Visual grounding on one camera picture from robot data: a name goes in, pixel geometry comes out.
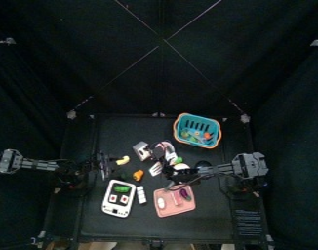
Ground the toy sushi roll piece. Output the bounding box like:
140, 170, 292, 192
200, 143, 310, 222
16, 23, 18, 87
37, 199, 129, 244
135, 185, 148, 206

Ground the teal basket orange rim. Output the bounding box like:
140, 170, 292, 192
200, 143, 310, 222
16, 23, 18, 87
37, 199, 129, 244
172, 112, 224, 150

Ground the purple toy eggplant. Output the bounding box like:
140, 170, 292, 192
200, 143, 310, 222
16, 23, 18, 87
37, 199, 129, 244
179, 188, 192, 202

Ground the pink cutting board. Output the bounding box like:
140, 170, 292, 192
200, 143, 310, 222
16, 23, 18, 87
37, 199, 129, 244
152, 185, 196, 219

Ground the yellow toy banana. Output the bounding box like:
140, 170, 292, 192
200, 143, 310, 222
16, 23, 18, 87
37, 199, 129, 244
115, 155, 132, 166

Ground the white text label sticker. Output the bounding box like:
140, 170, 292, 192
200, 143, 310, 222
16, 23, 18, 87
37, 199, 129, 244
234, 209, 264, 237

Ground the red and white toy block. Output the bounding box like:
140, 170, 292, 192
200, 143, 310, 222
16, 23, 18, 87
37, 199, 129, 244
171, 191, 185, 207

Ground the white toy knife block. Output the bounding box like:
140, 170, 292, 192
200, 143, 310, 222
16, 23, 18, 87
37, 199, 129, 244
132, 141, 152, 162

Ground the white slotted toy spatula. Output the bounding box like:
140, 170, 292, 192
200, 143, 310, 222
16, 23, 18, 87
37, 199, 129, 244
147, 161, 164, 178

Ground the orange yellow toy pepper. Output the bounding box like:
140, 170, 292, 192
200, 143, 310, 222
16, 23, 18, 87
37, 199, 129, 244
132, 169, 145, 183

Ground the small white bowl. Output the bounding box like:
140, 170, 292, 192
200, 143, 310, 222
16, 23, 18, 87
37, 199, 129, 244
171, 162, 191, 172

